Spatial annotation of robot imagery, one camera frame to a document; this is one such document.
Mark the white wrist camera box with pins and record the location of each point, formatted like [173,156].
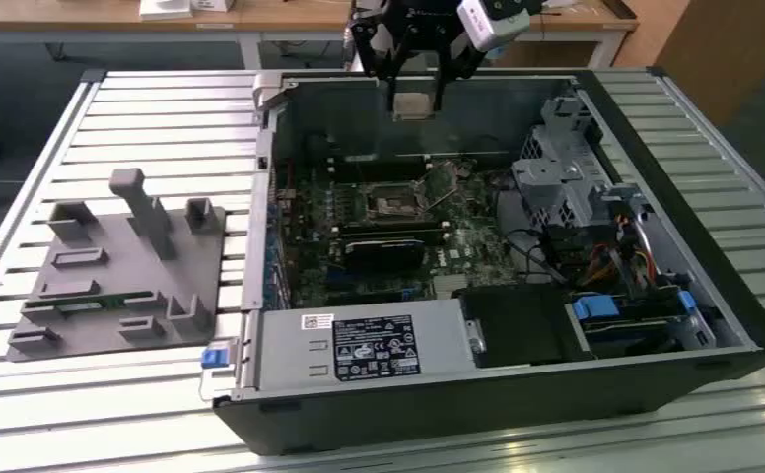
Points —
[488,24]

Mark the blue case latch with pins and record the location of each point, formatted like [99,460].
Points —
[217,357]

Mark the wooden cabinet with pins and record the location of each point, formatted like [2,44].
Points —
[724,49]

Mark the green motherboard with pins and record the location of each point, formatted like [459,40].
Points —
[468,246]

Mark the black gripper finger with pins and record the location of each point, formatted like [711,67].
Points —
[396,84]
[441,84]

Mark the green RAM stick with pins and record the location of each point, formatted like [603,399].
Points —
[120,299]

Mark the black graphics card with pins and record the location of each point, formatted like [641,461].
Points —
[383,256]

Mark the silver metal disk cage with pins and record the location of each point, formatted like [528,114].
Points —
[547,187]

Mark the silver square CPU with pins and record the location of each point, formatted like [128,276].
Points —
[413,104]

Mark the black open PC case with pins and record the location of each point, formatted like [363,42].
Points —
[553,394]

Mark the blue plastic clip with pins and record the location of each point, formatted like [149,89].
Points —
[687,301]

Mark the white box with dark print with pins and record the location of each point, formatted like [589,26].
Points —
[215,5]

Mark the wooden desk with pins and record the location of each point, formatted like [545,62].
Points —
[93,24]

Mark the black installed RAM stick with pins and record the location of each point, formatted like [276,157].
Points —
[389,235]
[389,227]

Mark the grey power supply unit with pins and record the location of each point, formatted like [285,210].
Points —
[291,345]

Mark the CPU socket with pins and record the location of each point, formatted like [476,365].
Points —
[392,202]

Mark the grey parts rack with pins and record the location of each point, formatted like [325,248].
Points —
[113,286]

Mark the small silver heat sink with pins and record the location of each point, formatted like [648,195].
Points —
[451,285]

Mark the black drive bay block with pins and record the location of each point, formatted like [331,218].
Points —
[520,325]

